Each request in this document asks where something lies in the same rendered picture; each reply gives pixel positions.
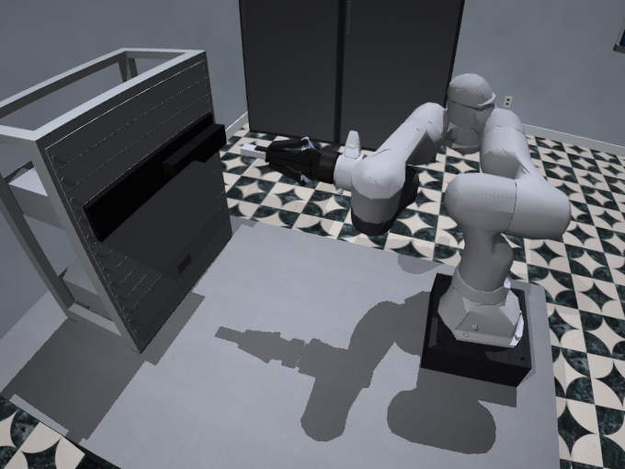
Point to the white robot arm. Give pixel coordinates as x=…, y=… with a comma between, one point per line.
x=517, y=201

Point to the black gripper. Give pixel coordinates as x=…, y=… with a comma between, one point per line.
x=281, y=159

